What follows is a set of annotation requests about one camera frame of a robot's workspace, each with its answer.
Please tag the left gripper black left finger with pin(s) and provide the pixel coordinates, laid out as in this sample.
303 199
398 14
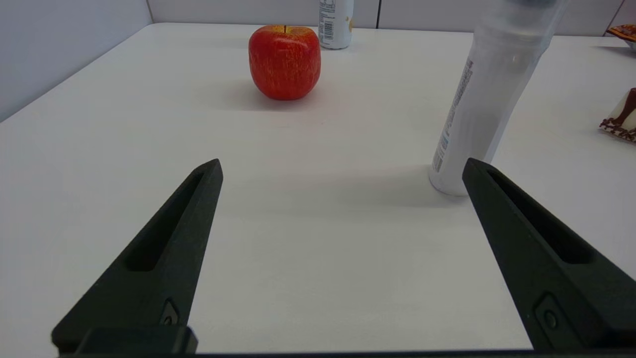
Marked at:
144 288

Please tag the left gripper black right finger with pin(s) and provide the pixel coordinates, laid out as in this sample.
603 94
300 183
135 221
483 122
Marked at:
546 283

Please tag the brown white snack packet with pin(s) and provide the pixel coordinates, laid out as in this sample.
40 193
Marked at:
623 117

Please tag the tall white plastic bottle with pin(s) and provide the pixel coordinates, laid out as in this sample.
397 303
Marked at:
489 94

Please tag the orange snack bag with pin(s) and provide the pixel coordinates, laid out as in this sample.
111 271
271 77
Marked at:
625 35

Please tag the red apple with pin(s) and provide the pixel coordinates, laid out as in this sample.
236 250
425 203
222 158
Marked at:
284 62

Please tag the white printed can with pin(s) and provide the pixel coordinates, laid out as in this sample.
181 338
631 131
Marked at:
335 25

